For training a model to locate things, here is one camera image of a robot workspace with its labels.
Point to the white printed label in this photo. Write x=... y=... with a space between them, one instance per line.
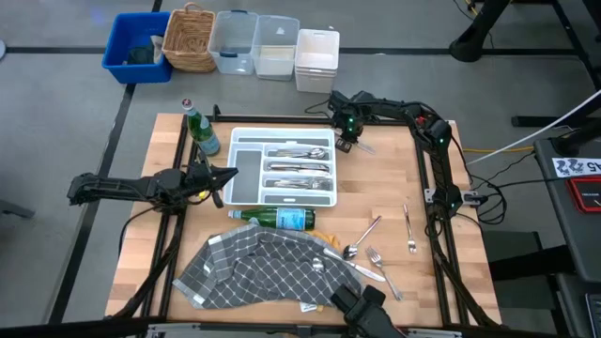
x=575 y=167

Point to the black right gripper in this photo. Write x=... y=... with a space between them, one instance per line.
x=352 y=115

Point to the white cutlery tray organizer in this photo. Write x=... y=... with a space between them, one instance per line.
x=246 y=188

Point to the black floor bar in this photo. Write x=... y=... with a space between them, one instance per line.
x=540 y=121

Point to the small silver frame bracket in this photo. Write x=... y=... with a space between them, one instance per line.
x=430 y=195

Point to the white plastic bin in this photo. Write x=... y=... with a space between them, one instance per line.
x=317 y=51

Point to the red device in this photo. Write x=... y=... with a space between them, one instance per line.
x=587 y=195

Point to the dark keyboard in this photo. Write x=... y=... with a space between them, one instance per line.
x=594 y=314

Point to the silver metal bracket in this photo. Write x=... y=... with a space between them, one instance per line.
x=434 y=333
x=171 y=329

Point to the black cloth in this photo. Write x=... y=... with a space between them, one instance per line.
x=140 y=55

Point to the orange cloth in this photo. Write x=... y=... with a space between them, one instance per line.
x=331 y=240

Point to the clear plastic bin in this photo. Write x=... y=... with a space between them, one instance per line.
x=274 y=56

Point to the black aluminium table frame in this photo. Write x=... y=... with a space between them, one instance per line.
x=235 y=118

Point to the green glass bottle blue label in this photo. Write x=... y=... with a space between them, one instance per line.
x=272 y=218

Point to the green glass bottle red cap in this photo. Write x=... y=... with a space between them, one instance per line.
x=204 y=133

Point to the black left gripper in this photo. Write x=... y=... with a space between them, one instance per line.
x=202 y=180

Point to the black desk foot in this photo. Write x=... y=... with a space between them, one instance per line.
x=512 y=249

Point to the grey furniture foot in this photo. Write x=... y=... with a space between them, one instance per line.
x=16 y=210

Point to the wicker basket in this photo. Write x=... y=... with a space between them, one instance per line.
x=188 y=40

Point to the clear bin with blue latch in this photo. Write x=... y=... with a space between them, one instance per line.
x=235 y=33

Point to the silver fork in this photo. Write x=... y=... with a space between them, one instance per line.
x=314 y=186
x=300 y=182
x=409 y=230
x=374 y=256
x=282 y=183
x=326 y=184

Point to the silver knife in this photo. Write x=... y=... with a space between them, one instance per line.
x=319 y=169
x=366 y=149
x=361 y=270
x=291 y=165
x=282 y=168
x=300 y=170

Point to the grey checked dish towel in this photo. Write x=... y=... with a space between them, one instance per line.
x=258 y=272

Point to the blue plastic bin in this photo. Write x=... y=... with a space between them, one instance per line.
x=117 y=47

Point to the black stand leg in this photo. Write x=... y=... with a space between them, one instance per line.
x=474 y=37

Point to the black bulky object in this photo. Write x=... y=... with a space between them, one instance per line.
x=366 y=314

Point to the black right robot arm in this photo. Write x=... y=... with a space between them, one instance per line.
x=441 y=141

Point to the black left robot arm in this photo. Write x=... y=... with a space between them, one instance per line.
x=117 y=188

